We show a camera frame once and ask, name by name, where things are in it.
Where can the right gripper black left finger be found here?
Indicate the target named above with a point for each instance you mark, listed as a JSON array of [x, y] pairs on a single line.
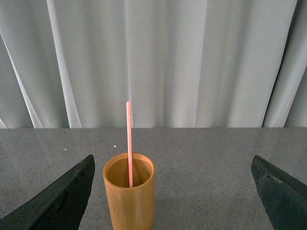
[[60, 206]]

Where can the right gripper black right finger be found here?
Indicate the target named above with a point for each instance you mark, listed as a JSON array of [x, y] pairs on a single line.
[[283, 196]]

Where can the pink chopstick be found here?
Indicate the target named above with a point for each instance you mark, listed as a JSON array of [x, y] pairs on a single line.
[[129, 142]]

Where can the bamboo chopstick holder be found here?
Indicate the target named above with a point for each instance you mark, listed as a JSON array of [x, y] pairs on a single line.
[[131, 208]]

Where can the white pleated curtain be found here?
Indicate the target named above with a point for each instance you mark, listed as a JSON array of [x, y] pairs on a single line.
[[181, 63]]

